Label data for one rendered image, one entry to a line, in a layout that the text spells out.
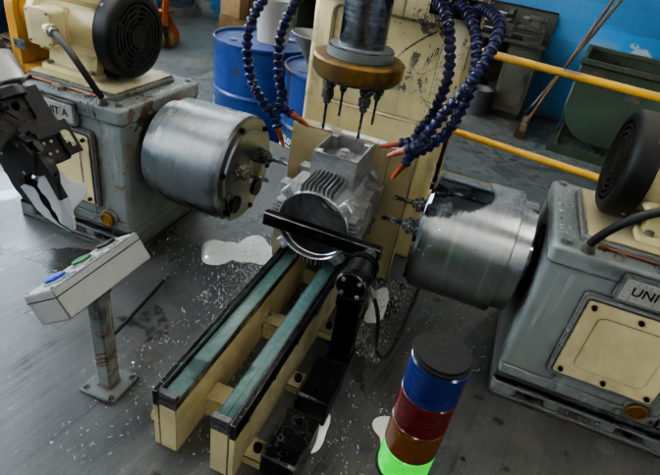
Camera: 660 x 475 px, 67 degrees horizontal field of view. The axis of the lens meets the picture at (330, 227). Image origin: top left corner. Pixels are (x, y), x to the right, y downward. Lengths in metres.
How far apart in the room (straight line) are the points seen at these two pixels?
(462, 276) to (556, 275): 0.16
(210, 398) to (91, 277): 0.29
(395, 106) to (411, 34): 0.16
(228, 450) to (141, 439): 0.16
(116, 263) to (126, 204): 0.42
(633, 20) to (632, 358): 5.09
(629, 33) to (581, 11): 0.49
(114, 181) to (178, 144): 0.19
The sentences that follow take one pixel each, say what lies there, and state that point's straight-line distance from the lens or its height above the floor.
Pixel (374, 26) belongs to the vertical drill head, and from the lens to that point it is 0.97.
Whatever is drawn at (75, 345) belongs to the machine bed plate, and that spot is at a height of 0.80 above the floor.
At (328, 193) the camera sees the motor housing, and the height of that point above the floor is 1.09.
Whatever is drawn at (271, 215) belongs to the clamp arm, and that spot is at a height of 1.03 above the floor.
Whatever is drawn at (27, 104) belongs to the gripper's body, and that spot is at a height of 1.27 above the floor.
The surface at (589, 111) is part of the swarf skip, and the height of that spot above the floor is 0.44.
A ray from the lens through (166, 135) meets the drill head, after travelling 1.12.
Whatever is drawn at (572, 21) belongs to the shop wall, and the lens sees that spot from 5.96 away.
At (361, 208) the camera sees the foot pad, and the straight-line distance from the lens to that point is 1.00.
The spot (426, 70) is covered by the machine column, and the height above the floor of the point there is 1.30.
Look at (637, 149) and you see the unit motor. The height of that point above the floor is 1.32.
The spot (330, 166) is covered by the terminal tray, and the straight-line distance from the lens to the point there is 1.04.
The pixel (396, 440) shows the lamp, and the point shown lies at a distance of 0.58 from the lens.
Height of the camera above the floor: 1.56
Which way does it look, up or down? 32 degrees down
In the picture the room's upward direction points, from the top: 10 degrees clockwise
